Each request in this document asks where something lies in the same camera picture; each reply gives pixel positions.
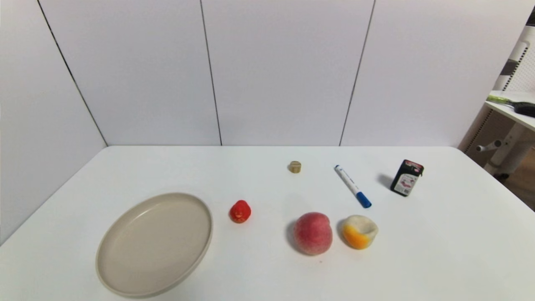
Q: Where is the beige brown round plate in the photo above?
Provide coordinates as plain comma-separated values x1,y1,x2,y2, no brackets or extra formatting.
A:
95,192,214,298

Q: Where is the red strawberry toy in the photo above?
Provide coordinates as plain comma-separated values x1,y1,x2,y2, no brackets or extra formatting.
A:
229,200,252,224

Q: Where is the white marker with blue cap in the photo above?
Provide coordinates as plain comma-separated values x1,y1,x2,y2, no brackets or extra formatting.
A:
334,165,372,209

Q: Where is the pink red peach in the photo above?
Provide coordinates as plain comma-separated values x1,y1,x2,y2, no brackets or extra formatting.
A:
293,212,333,256

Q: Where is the orange white fruit half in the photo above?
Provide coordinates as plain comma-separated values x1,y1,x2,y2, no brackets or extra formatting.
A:
342,215,379,250

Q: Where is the small black printed box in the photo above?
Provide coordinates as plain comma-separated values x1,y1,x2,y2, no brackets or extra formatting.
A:
390,159,425,197

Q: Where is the white side desk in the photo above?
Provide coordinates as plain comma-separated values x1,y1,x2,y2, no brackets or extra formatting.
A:
476,90,535,176

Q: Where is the black brush head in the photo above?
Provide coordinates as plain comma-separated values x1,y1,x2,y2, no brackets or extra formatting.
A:
513,102,535,117

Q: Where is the white perforated panel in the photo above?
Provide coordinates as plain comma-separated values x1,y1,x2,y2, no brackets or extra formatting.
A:
493,25,535,93

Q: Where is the green handled tool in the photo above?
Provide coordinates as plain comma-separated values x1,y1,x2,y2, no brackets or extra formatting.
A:
487,95,519,106

